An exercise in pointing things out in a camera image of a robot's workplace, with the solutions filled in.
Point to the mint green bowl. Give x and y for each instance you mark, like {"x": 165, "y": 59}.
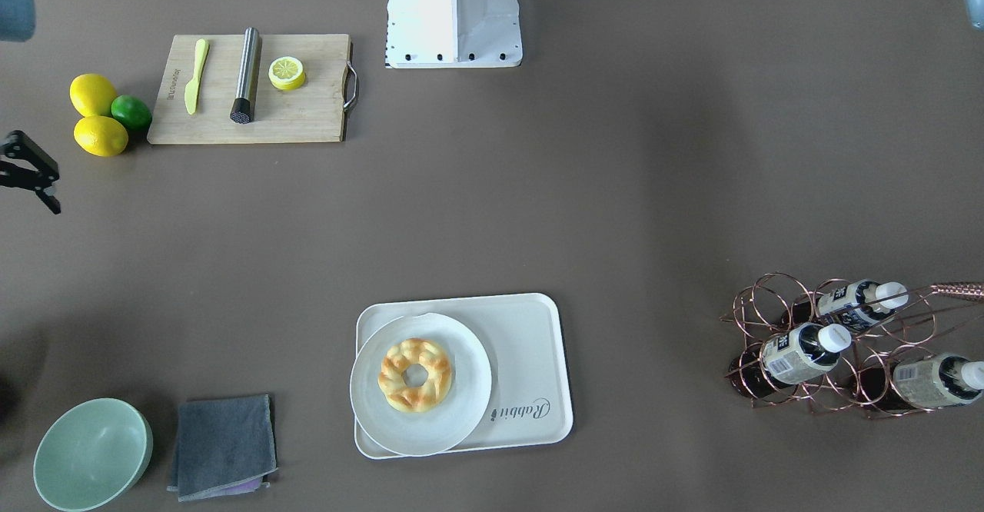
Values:
{"x": 92, "y": 454}

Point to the yellow lemon lower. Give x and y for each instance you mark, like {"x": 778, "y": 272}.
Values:
{"x": 101, "y": 136}

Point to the yellow lemon upper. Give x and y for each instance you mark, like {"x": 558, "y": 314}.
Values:
{"x": 92, "y": 94}

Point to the white round plate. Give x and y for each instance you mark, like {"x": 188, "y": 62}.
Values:
{"x": 446, "y": 425}

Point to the yellow plastic knife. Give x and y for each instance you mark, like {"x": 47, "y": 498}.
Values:
{"x": 192, "y": 88}

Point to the green lime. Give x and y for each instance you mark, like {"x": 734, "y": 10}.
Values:
{"x": 131, "y": 112}

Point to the wooden cutting board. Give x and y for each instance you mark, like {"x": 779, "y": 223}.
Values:
{"x": 313, "y": 113}

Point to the glazed donut bread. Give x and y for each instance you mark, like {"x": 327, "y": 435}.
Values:
{"x": 436, "y": 362}

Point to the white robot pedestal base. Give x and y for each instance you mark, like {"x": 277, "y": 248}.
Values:
{"x": 453, "y": 34}

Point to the yellow lemon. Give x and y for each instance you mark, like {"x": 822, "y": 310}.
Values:
{"x": 101, "y": 136}
{"x": 92, "y": 94}

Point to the tea bottle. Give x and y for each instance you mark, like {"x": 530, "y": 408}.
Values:
{"x": 787, "y": 360}
{"x": 946, "y": 380}
{"x": 858, "y": 306}

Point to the white serving tray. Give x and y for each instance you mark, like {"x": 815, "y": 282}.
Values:
{"x": 530, "y": 396}

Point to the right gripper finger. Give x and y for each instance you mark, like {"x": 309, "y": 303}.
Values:
{"x": 25, "y": 165}

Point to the half lemon slice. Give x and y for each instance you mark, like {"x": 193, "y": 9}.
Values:
{"x": 287, "y": 73}

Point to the copper wire bottle rack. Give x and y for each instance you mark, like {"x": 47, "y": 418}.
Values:
{"x": 863, "y": 344}

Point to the steel muddler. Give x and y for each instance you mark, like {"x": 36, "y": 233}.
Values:
{"x": 243, "y": 106}

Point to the grey folded cloth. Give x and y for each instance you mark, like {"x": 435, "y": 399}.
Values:
{"x": 222, "y": 447}

